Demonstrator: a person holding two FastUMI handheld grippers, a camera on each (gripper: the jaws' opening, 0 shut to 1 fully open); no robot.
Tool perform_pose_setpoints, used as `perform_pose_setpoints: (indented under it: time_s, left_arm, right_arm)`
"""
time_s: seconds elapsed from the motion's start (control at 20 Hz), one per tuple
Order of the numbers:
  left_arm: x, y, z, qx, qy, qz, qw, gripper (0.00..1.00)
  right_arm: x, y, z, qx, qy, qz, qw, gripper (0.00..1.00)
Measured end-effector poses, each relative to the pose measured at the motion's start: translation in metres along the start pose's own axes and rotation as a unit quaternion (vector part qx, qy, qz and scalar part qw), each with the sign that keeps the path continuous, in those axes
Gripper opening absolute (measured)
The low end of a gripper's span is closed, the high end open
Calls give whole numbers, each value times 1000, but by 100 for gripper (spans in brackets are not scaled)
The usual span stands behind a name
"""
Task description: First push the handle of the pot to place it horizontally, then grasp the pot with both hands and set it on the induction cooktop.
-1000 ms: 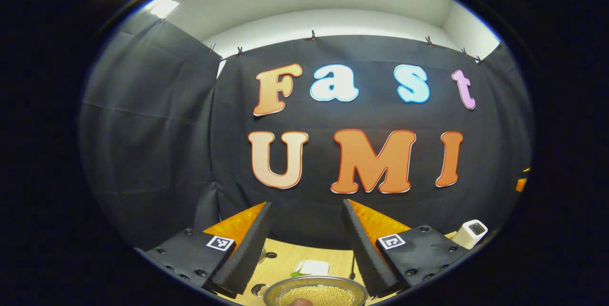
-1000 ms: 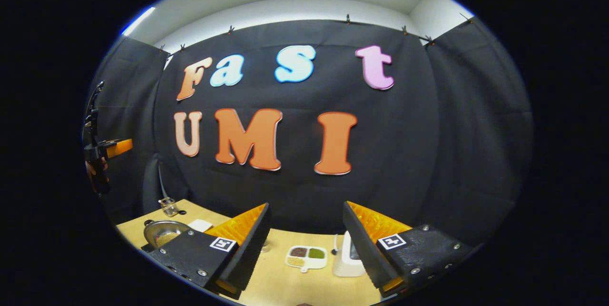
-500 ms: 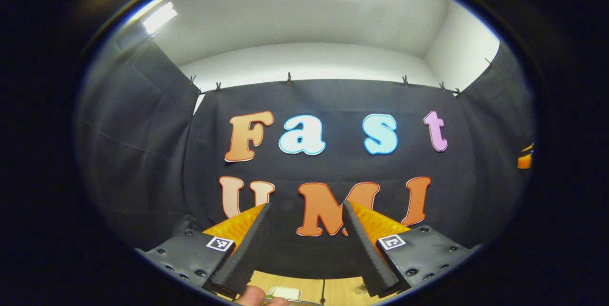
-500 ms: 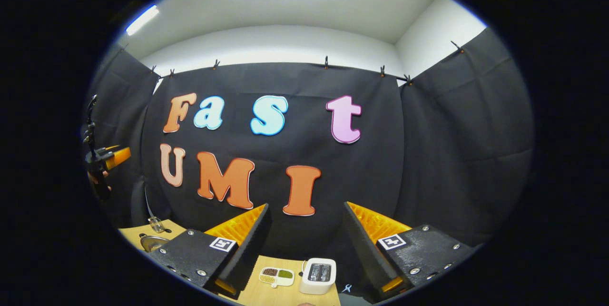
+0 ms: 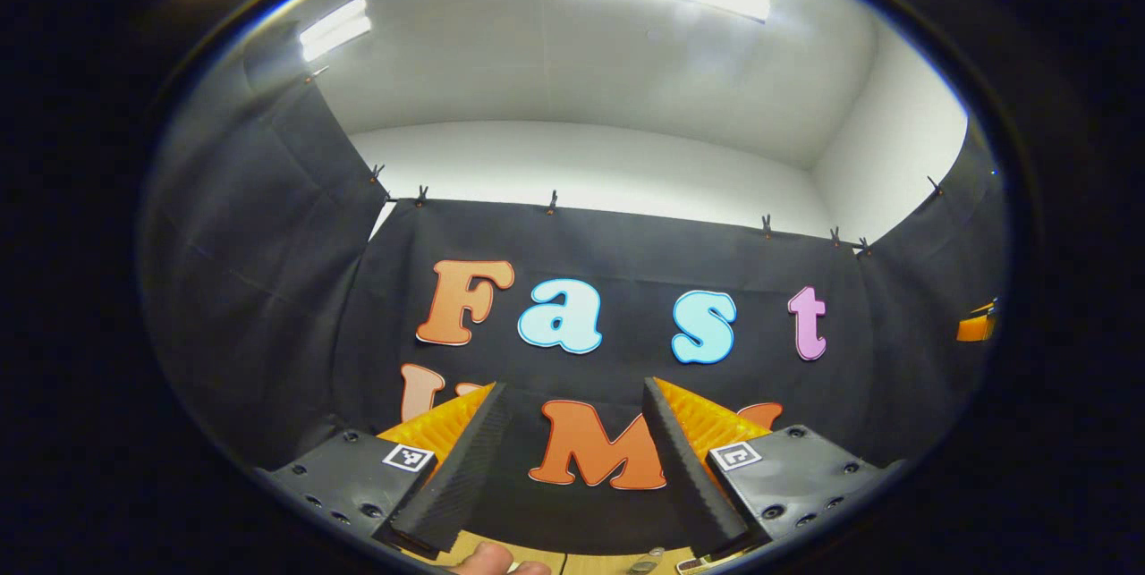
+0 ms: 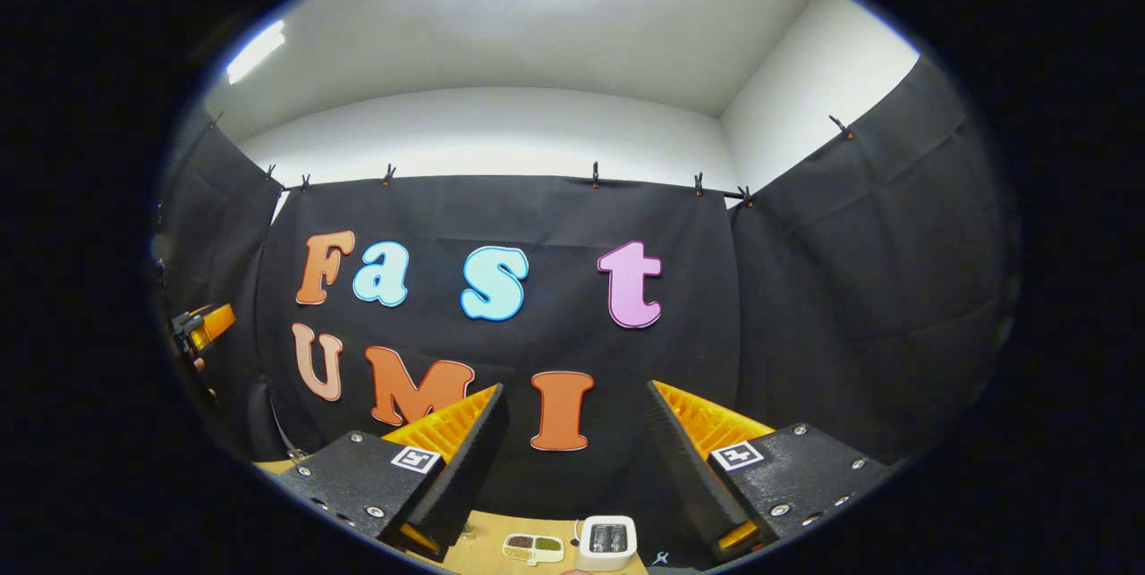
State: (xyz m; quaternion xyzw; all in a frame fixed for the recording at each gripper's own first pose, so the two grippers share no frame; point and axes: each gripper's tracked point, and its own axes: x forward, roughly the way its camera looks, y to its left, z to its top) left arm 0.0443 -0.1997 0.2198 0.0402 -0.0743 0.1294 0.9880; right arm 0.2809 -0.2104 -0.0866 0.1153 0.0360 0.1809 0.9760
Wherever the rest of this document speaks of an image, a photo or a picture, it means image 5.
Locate row of black clips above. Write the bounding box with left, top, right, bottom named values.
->
left=304, top=65, right=945, bottom=256

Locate ceiling light panel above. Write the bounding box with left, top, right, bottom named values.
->
left=298, top=0, right=374, bottom=63

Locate white divided plate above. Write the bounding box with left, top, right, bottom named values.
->
left=675, top=553, right=743, bottom=574

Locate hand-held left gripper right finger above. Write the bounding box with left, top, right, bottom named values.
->
left=641, top=376, right=904, bottom=558

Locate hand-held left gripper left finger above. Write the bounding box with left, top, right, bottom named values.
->
left=255, top=381, right=515, bottom=556

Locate black backdrop cloth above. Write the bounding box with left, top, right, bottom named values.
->
left=139, top=21, right=1012, bottom=558

